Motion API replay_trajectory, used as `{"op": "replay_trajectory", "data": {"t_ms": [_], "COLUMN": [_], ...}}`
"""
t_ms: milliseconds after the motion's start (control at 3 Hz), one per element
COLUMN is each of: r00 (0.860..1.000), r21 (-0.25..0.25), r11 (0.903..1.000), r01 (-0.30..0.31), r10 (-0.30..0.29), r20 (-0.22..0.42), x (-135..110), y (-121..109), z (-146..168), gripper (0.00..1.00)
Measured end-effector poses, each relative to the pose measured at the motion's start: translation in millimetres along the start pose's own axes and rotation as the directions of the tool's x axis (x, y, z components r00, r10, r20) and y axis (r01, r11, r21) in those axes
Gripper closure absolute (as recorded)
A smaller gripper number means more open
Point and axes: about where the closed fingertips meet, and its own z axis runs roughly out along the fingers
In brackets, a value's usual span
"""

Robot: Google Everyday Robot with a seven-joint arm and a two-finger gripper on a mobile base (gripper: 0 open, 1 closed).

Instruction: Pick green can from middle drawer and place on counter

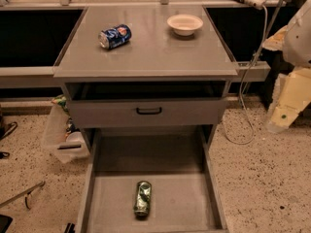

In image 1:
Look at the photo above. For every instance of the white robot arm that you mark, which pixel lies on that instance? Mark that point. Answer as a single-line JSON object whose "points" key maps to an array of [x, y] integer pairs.
{"points": [[294, 41]]}

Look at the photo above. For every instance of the grey drawer cabinet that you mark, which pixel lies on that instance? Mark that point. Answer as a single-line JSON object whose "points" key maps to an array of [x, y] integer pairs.
{"points": [[154, 53]]}

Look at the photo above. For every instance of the white paper bowl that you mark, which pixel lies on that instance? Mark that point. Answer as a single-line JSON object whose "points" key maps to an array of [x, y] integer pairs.
{"points": [[184, 25]]}

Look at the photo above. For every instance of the top grey drawer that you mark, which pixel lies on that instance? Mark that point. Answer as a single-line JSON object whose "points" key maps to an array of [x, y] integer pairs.
{"points": [[130, 104]]}

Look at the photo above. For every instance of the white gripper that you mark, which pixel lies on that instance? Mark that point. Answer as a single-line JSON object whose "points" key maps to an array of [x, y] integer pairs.
{"points": [[298, 39]]}

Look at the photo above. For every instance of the crushed green soda can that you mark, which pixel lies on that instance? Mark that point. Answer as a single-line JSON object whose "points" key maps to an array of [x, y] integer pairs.
{"points": [[142, 203]]}

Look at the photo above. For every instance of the metal rod on floor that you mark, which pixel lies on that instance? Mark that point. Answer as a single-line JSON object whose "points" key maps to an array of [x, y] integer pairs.
{"points": [[25, 194]]}

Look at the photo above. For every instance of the blue soda can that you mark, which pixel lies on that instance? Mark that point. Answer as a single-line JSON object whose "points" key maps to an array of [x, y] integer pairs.
{"points": [[114, 37]]}

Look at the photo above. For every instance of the clear plastic side bin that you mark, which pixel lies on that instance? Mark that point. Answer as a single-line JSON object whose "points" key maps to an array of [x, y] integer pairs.
{"points": [[61, 136]]}

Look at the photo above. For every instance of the black drawer handle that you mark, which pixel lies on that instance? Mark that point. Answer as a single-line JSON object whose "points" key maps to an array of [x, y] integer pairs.
{"points": [[148, 111]]}

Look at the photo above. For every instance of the open middle grey drawer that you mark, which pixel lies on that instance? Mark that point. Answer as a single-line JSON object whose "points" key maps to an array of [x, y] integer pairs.
{"points": [[175, 162]]}

